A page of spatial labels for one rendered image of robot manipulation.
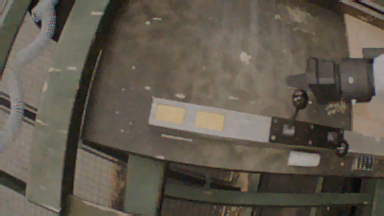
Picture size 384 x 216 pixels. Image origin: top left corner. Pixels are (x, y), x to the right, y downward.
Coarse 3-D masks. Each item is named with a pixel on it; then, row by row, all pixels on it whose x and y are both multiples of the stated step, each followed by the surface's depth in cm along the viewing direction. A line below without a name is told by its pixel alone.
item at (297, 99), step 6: (294, 90) 74; (300, 90) 73; (294, 96) 73; (300, 96) 73; (306, 96) 73; (294, 102) 73; (300, 102) 73; (306, 102) 73; (300, 108) 73; (294, 114) 78; (294, 120) 79; (288, 126) 81; (282, 132) 83; (288, 132) 82
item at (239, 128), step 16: (192, 112) 85; (224, 112) 85; (240, 112) 85; (160, 128) 85; (176, 128) 84; (192, 128) 84; (224, 128) 84; (240, 128) 84; (256, 128) 84; (240, 144) 86; (256, 144) 85; (272, 144) 84; (352, 144) 83; (368, 144) 83
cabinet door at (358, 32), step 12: (348, 24) 98; (360, 24) 98; (348, 36) 96; (360, 36) 96; (372, 36) 97; (348, 48) 96; (360, 48) 95; (360, 108) 89; (372, 108) 89; (360, 120) 87; (372, 120) 88; (360, 132) 86; (372, 132) 86
